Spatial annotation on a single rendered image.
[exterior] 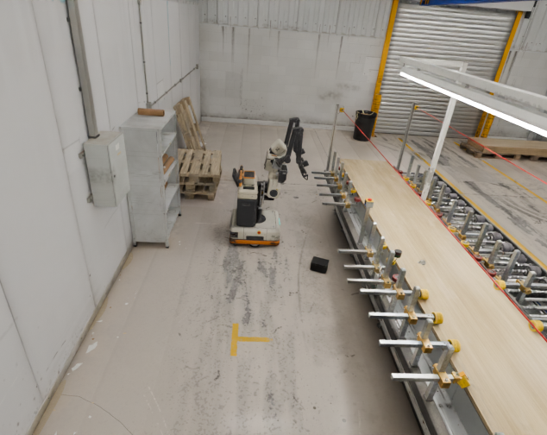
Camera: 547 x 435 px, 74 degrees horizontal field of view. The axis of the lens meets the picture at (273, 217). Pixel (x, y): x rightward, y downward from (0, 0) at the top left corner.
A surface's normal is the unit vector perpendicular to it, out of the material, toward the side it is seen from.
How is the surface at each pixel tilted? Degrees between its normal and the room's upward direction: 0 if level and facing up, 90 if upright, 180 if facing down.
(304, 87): 90
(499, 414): 0
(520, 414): 0
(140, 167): 90
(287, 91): 90
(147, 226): 90
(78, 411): 0
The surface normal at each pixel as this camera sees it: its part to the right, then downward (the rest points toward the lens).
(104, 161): 0.04, 0.48
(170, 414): 0.07, -0.87
